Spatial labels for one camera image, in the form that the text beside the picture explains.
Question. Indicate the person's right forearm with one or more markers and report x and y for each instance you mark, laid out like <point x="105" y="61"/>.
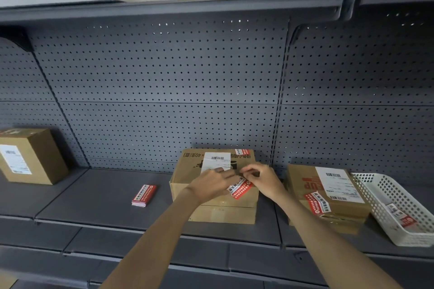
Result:
<point x="332" y="248"/>

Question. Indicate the stack of red stickers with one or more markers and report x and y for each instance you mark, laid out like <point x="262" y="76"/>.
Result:
<point x="144" y="195"/>

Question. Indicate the grey metal pegboard shelving unit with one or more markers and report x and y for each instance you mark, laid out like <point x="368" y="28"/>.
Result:
<point x="169" y="68"/>

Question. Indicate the red and white warning sticker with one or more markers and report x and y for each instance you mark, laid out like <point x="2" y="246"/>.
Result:
<point x="242" y="155"/>
<point x="401" y="215"/>
<point x="241" y="190"/>
<point x="317" y="202"/>

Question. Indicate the person's right hand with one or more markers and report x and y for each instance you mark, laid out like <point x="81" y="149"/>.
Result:
<point x="269" y="182"/>

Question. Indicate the person's right thumb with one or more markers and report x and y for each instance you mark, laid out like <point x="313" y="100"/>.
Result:
<point x="250" y="174"/>

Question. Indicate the white shipping label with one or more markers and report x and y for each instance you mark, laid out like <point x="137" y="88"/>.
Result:
<point x="217" y="160"/>
<point x="15" y="159"/>
<point x="339" y="183"/>

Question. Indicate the person's left fingers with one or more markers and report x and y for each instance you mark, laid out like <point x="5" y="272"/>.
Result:
<point x="223" y="173"/>

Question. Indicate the small plain brown cardboard box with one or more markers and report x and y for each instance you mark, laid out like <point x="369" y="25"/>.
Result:
<point x="40" y="160"/>

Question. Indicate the person's left hand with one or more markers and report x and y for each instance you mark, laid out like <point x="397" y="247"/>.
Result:
<point x="206" y="185"/>

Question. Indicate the brown cardboard box red print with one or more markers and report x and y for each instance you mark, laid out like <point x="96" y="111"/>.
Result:
<point x="305" y="183"/>

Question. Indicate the brown cardboard box black print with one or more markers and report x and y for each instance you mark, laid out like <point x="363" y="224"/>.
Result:
<point x="217" y="211"/>

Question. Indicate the white perforated plastic basket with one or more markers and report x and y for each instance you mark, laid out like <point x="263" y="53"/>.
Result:
<point x="390" y="190"/>

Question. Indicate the person's left forearm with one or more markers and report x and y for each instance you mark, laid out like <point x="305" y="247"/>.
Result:
<point x="154" y="241"/>

